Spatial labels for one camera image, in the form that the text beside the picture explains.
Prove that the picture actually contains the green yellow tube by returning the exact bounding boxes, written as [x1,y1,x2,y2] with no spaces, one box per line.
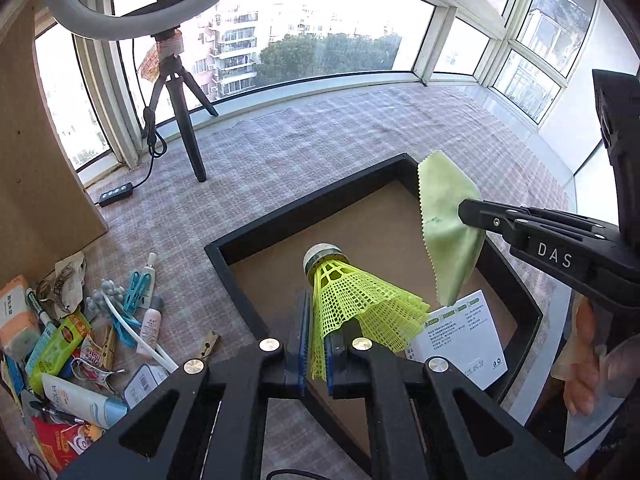
[28,311,91,396]

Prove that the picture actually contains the small pink cosmetic bottle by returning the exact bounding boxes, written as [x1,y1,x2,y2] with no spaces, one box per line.
[139,297,165,349]

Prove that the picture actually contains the white blue cream tube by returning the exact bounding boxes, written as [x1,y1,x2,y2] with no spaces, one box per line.
[41,374,128,429]

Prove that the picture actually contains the grey bead cluster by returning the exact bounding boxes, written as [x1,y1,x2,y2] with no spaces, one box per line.
[84,280,125,321]

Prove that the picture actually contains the wooden clothespin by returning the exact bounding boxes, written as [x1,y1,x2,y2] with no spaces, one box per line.
[198,330,220,362]
[100,324,117,370]

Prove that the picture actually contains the white paper leaflet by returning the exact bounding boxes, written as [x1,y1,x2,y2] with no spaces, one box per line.
[406,290,508,390]

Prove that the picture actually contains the yellow plastic shuttlecock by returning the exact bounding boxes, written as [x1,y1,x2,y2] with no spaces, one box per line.
[303,243,431,380]

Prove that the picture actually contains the checkered tablecloth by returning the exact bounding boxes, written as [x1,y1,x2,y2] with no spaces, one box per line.
[0,81,576,480]

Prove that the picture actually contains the green microfiber cloth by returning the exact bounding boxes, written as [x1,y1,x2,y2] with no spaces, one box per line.
[418,151,485,307]

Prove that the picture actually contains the blue plastic clothespin pair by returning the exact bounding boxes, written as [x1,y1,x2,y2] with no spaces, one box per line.
[122,271,143,315]

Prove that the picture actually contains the green white marker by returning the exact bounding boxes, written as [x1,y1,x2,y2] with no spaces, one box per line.
[25,287,53,327]

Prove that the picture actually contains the red coffee mate sachet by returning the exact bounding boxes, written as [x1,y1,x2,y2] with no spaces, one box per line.
[32,417,105,472]

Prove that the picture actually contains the white ring light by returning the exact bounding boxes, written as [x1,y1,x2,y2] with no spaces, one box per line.
[44,0,260,42]

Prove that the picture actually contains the orange white tissue pack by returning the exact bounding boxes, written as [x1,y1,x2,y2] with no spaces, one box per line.
[0,275,41,361]

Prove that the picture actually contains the person's right hand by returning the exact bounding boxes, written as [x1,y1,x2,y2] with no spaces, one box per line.
[563,297,600,416]

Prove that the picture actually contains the brown cardboard box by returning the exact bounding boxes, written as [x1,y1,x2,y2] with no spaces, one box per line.
[1,1,107,284]

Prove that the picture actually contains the white grey device box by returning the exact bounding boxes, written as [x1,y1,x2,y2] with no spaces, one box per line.
[122,364,168,410]

